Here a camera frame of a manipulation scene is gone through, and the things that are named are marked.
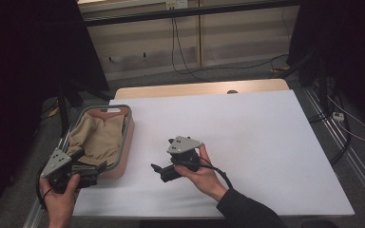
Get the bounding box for black curtain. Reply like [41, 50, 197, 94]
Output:
[286, 0, 365, 127]
[0, 0, 110, 222]

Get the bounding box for black metal stand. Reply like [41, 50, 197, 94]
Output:
[56, 84, 72, 138]
[272, 47, 331, 113]

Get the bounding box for white wall socket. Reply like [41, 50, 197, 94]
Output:
[165, 0, 189, 10]

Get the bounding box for black power cable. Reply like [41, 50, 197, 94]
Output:
[170, 17, 210, 82]
[173, 17, 289, 76]

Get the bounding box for white floor cable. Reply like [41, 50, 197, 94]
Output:
[327, 94, 365, 143]

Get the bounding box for right hand-held gripper cable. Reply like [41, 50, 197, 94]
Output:
[199, 156, 235, 190]

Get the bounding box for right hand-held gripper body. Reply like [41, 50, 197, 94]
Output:
[166, 136, 203, 173]

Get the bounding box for left hand-held gripper cable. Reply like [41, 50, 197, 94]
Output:
[36, 161, 55, 212]

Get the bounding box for white power strip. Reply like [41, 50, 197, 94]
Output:
[332, 111, 346, 123]

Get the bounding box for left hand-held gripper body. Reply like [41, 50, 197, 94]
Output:
[41, 148, 99, 194]

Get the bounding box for person's left hand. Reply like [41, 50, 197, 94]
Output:
[39, 173, 81, 222]

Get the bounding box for hand-held gripper cable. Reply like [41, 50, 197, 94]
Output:
[199, 156, 235, 190]
[36, 161, 55, 212]

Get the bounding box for white table mat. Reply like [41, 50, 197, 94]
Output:
[72, 89, 355, 219]

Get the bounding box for person's right hand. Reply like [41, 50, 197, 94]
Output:
[174, 143, 229, 202]

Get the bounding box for beige panelled desk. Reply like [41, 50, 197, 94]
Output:
[77, 0, 300, 82]

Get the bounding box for black floor cable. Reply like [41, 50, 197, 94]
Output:
[308, 91, 354, 166]

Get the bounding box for khaki pants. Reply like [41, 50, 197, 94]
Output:
[67, 112, 126, 167]

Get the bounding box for light wooden table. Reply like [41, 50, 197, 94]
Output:
[113, 78, 291, 100]

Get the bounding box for pink storage box grey rim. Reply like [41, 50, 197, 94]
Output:
[65, 104, 136, 181]

